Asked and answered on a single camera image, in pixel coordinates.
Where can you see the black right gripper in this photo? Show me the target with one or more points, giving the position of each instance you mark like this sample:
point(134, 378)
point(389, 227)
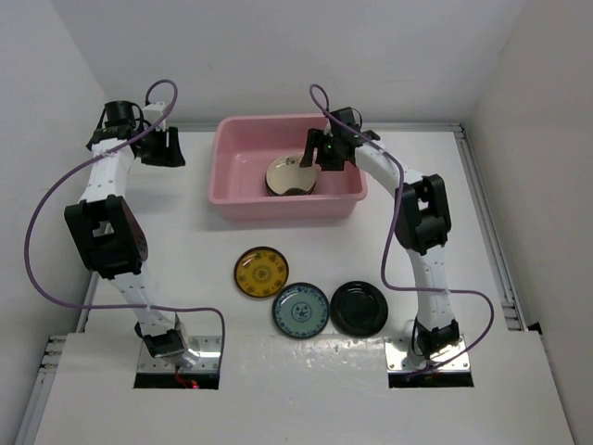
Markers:
point(328, 164)

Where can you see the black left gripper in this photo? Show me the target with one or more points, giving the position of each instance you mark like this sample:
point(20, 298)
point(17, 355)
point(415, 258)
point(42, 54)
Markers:
point(167, 156)

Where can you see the beige plate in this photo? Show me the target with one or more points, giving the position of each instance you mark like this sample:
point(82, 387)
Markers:
point(285, 177)

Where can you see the yellow patterned plate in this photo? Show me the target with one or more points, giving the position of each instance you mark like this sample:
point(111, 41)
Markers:
point(261, 272)

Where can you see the blue floral plate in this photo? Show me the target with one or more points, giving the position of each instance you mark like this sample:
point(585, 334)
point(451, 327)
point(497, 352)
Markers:
point(300, 311)

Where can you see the black plate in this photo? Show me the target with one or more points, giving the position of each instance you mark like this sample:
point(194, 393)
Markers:
point(358, 309)

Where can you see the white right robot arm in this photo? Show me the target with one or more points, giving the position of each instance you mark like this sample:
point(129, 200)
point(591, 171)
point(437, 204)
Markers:
point(421, 228)

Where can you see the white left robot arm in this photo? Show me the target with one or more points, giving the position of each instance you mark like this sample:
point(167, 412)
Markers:
point(108, 237)

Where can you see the pink plastic bin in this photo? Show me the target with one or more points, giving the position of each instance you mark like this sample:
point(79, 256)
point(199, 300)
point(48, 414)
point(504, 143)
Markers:
point(243, 149)

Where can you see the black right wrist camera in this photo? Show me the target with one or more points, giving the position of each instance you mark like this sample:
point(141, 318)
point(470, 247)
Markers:
point(349, 116)

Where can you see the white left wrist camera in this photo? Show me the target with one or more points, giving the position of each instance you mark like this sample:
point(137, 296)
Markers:
point(154, 111)

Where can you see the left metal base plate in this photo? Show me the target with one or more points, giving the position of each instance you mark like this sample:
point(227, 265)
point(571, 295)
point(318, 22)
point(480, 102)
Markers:
point(203, 356)

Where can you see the metal base plate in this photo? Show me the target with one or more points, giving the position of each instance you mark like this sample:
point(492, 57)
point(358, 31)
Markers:
point(203, 356)
point(400, 359)

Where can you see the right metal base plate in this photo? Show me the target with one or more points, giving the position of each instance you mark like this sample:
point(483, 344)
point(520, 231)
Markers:
point(400, 359)

